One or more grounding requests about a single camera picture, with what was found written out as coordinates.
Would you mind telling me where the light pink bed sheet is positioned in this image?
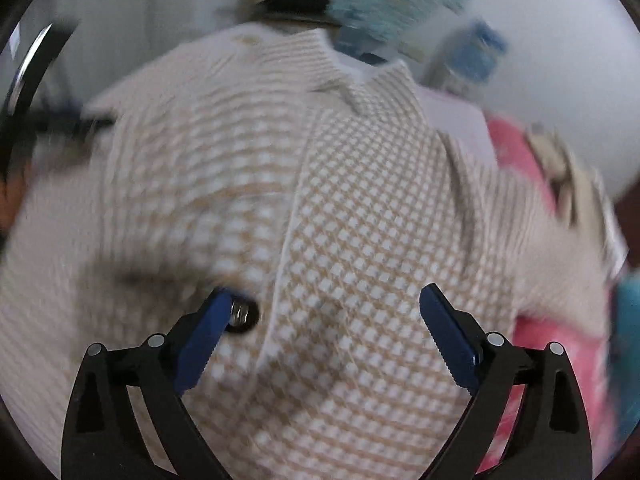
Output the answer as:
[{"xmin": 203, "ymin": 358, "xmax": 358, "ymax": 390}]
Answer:
[{"xmin": 332, "ymin": 50, "xmax": 501, "ymax": 171}]

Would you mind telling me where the red floral blanket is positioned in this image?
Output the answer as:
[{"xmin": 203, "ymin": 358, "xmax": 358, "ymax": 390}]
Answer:
[{"xmin": 487, "ymin": 115, "xmax": 621, "ymax": 476}]

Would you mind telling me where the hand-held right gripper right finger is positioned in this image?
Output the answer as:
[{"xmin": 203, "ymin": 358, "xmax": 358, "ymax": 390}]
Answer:
[{"xmin": 419, "ymin": 283, "xmax": 593, "ymax": 480}]

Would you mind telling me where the blue water bottle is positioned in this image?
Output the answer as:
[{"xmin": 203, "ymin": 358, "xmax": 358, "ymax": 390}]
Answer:
[{"xmin": 425, "ymin": 20, "xmax": 508, "ymax": 98}]

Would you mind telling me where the beige houndstooth coat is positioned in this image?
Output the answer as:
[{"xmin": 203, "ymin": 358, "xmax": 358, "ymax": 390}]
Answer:
[{"xmin": 0, "ymin": 27, "xmax": 626, "ymax": 480}]

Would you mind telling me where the pile of beige clothes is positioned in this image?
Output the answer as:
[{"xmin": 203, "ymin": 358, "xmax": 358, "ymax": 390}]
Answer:
[{"xmin": 525, "ymin": 125, "xmax": 631, "ymax": 281}]

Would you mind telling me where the black bag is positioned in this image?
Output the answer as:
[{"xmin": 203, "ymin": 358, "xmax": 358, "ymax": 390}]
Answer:
[{"xmin": 257, "ymin": 0, "xmax": 331, "ymax": 18}]

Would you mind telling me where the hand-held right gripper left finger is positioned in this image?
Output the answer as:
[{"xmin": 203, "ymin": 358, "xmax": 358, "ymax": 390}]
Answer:
[{"xmin": 60, "ymin": 286, "xmax": 236, "ymax": 480}]

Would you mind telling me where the white curtain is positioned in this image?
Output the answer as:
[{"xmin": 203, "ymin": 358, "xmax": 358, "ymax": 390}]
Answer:
[{"xmin": 30, "ymin": 0, "xmax": 241, "ymax": 111}]

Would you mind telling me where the teal jacket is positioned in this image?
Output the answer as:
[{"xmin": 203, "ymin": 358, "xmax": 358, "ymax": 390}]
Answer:
[{"xmin": 612, "ymin": 270, "xmax": 640, "ymax": 441}]

